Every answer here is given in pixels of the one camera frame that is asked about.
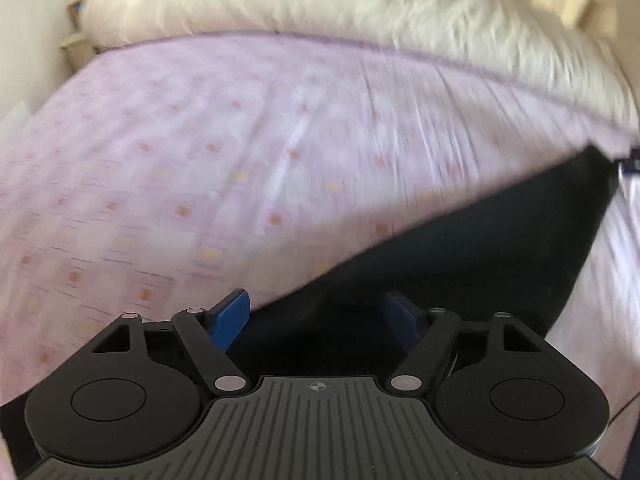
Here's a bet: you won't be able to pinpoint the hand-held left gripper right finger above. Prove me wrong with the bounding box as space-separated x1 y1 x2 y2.
382 290 549 393

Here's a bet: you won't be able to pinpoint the white duvet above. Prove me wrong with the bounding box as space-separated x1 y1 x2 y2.
80 0 640 131

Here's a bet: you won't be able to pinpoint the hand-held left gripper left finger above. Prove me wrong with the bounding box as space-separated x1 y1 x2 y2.
92 288 251 392

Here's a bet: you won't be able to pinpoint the pink patterned bed sheet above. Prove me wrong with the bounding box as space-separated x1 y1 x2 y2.
0 30 640 480

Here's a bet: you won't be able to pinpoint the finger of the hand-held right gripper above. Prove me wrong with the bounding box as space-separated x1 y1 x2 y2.
617 146 640 177

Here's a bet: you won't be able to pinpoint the black pants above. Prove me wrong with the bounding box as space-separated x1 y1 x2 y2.
227 145 619 378

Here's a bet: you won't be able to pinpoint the cream nightstand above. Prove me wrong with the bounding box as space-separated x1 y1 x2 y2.
60 32 102 67

